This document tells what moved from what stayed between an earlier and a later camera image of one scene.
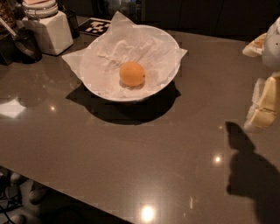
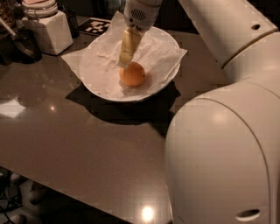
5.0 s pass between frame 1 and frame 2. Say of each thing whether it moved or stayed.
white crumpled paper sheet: stayed
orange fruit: stayed
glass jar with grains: stayed
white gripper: moved
